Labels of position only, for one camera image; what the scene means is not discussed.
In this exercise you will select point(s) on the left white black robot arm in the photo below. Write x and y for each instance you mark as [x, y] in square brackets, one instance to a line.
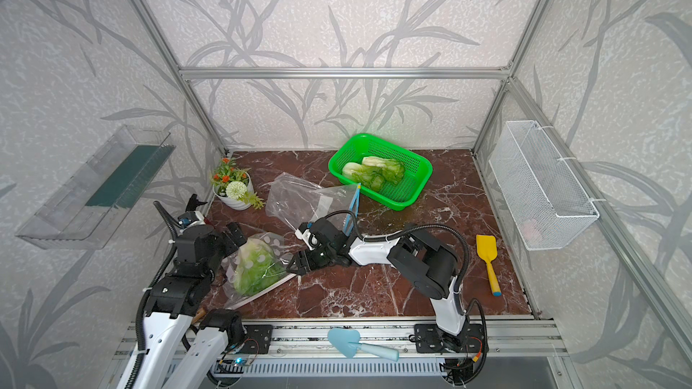
[171, 302]

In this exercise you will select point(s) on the chinese cabbage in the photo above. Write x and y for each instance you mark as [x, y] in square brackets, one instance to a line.
[392, 170]

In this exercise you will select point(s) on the blue-zip clear bag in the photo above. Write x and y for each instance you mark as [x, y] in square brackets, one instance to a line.
[295, 201]

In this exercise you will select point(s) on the green circuit board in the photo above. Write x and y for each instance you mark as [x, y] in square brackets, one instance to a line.
[234, 365]

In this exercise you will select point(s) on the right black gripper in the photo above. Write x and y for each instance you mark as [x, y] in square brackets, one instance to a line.
[298, 257]

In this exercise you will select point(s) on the dotted clear bag with lettuce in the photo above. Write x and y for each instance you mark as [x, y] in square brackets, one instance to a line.
[257, 268]

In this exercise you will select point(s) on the white pot artificial flowers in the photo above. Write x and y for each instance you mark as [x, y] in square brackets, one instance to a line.
[233, 186]

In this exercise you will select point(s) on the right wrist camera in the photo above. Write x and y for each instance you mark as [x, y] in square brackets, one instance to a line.
[303, 232]

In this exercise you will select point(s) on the clear acrylic wall shelf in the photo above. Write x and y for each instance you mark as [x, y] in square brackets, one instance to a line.
[85, 213]

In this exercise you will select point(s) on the white wire mesh basket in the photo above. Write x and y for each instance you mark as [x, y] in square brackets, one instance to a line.
[548, 205]

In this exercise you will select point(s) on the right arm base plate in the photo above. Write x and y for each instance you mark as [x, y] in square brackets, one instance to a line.
[428, 338]

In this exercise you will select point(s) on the green plastic basket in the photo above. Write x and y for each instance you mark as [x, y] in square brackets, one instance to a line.
[418, 169]

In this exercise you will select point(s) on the yellow spatula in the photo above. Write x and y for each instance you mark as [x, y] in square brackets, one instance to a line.
[487, 251]

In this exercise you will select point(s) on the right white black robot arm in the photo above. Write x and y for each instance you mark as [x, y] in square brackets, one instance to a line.
[433, 258]

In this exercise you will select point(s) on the chinese cabbage front one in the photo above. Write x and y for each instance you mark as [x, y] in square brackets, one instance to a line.
[369, 177]

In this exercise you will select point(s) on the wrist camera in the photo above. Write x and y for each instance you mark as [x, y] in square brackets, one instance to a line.
[190, 219]
[303, 232]

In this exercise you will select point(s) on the red spray bottle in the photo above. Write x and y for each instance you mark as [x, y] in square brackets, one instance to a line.
[195, 205]

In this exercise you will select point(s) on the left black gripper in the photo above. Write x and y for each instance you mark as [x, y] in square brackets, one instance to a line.
[231, 244]

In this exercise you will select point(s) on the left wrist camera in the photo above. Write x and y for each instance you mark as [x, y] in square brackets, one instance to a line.
[190, 219]

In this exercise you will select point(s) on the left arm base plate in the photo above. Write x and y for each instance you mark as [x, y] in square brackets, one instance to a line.
[258, 339]

